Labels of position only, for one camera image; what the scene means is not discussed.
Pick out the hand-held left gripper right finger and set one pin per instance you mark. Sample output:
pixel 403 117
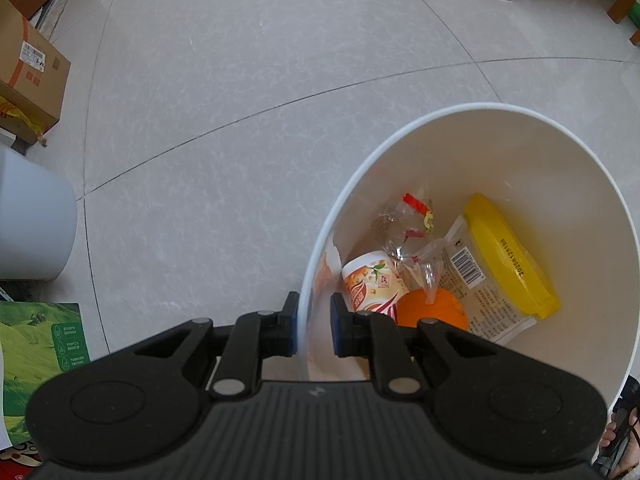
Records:
pixel 338 327

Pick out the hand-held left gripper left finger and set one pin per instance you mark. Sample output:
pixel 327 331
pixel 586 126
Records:
pixel 292 325

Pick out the printed paper cup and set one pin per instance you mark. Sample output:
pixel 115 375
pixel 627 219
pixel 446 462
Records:
pixel 372 285

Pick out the orange fruit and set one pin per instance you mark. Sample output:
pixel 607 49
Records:
pixel 440 307

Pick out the clear plastic wrapper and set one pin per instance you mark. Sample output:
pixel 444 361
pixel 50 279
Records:
pixel 400 230

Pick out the yellow snack packet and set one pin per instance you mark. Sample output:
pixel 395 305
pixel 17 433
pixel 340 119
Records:
pixel 500 255

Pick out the white trash bin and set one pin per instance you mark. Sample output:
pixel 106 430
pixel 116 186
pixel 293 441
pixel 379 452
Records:
pixel 575 185

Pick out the person's right hand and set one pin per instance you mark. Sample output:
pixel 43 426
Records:
pixel 631 440

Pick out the green printed box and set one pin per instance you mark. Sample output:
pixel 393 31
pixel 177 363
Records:
pixel 40 350

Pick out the white cylindrical container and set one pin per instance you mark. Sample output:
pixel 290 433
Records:
pixel 35 220

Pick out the yellow plastic bag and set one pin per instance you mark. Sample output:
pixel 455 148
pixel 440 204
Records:
pixel 20 117

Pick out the large cardboard box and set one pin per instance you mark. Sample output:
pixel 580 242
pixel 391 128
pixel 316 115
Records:
pixel 30 70

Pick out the wooden furniture legs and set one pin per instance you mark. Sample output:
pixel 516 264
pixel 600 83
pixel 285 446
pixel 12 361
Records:
pixel 625 0

